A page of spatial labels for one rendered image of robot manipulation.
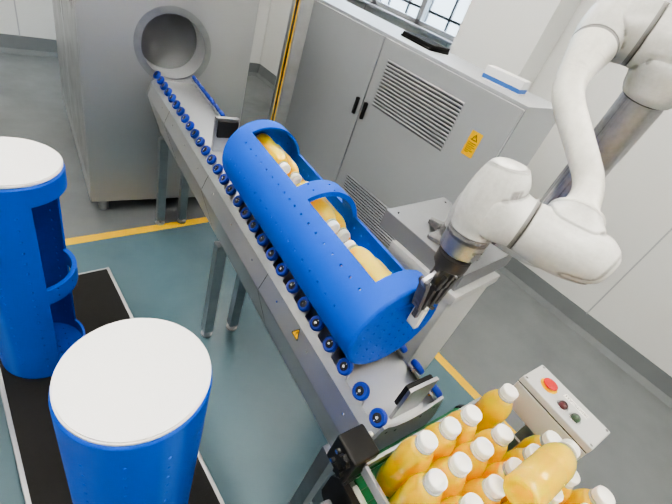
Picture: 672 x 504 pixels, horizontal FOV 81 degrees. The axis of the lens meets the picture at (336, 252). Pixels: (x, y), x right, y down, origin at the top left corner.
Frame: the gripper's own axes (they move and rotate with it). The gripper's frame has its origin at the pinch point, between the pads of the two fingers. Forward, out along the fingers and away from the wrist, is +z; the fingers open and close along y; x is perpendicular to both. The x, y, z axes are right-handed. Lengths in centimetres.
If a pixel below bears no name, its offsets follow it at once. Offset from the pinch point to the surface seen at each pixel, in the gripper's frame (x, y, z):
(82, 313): 111, -62, 101
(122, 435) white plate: 2, -64, 12
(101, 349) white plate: 21, -64, 12
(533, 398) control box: -27.1, 22.1, 8.5
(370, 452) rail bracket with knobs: -18.3, -21.2, 15.9
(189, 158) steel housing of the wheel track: 126, -15, 29
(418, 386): -12.0, -4.0, 10.8
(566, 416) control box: -34.2, 23.5, 6.1
